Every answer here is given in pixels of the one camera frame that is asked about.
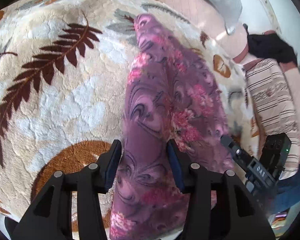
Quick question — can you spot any purple pink floral garment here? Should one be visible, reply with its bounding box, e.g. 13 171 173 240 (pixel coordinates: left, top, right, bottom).
110 14 232 239

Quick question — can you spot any striped beige pillow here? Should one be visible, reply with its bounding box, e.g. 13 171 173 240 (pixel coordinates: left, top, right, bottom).
246 59 300 180

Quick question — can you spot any black cloth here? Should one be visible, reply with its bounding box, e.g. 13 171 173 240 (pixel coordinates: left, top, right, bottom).
243 23 298 64

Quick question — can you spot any grey quilted pillow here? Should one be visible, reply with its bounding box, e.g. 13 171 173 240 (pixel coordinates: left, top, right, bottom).
186 0 243 36

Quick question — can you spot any cream leaf-pattern fleece blanket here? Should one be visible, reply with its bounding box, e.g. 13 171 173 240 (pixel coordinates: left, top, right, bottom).
0 0 261 238

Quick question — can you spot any pink quilted bedsheet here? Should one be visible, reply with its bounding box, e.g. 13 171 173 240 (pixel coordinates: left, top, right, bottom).
140 0 300 154

